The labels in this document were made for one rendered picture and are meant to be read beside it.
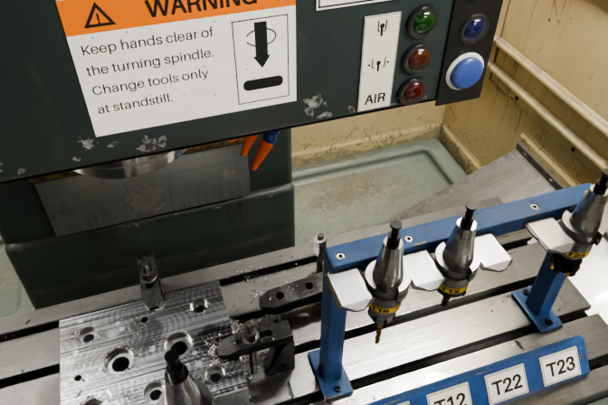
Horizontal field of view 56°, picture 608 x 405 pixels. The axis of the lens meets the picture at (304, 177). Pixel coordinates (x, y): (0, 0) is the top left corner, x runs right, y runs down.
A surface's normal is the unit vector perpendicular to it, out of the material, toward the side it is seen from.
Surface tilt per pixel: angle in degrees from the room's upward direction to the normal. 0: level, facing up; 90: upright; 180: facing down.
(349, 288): 0
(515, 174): 24
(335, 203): 0
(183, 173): 90
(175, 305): 0
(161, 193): 90
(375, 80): 90
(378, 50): 90
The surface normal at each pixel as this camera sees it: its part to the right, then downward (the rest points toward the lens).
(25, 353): 0.00, -0.75
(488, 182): -0.39, -0.60
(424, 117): 0.32, 0.63
